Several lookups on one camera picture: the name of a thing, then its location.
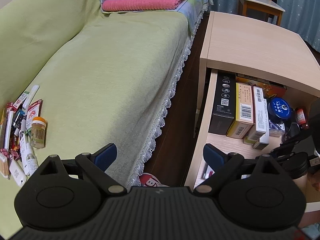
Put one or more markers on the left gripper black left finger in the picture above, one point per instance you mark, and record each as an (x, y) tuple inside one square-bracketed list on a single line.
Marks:
[(63, 194)]

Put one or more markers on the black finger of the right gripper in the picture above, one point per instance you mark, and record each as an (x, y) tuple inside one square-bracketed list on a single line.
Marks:
[(293, 157)]

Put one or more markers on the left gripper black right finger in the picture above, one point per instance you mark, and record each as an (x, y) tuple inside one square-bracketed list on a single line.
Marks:
[(247, 195)]

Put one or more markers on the beige nightstand drawer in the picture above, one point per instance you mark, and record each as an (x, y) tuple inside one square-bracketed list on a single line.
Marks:
[(293, 96)]

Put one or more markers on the pile of small clutter items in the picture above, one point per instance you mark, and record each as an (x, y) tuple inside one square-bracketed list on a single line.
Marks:
[(16, 121)]

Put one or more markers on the black electric shaver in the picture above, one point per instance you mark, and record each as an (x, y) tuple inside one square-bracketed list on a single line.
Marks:
[(291, 130)]

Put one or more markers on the clear cotton swab box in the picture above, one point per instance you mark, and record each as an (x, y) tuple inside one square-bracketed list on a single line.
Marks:
[(276, 129)]

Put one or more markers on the small white medicine box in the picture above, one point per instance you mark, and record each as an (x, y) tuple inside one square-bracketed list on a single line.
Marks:
[(263, 141)]

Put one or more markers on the brown bottle white cap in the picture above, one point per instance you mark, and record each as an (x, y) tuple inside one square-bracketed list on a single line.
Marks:
[(302, 117)]

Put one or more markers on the white tube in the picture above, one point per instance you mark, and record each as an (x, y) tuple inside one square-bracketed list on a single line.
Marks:
[(28, 158)]

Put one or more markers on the blue round cream tin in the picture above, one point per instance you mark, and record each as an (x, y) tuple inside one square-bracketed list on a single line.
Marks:
[(278, 110)]

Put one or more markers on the orange cap pill bottle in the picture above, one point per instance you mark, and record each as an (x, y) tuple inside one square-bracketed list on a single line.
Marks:
[(38, 132)]

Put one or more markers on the yellow barcode medicine box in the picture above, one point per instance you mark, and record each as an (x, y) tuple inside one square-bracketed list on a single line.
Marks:
[(243, 112)]

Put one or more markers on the orange printed box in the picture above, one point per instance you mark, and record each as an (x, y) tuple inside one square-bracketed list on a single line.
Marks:
[(270, 89)]

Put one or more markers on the red white shoe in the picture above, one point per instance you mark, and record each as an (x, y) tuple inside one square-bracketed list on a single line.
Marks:
[(149, 180)]

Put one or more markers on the black product box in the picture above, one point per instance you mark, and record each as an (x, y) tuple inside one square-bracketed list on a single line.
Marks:
[(223, 112)]

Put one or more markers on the beige wooden nightstand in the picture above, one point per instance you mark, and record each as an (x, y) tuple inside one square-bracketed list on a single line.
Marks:
[(252, 47)]

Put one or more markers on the green sofa cover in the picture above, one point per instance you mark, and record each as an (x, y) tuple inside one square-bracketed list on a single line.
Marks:
[(102, 78)]

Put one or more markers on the blue star curtain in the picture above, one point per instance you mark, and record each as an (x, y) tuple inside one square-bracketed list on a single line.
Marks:
[(300, 16)]

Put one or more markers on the wooden chair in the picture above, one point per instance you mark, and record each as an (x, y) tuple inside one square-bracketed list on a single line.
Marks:
[(266, 6)]

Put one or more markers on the pink knitted blanket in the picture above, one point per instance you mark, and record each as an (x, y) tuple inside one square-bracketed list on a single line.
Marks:
[(138, 5)]

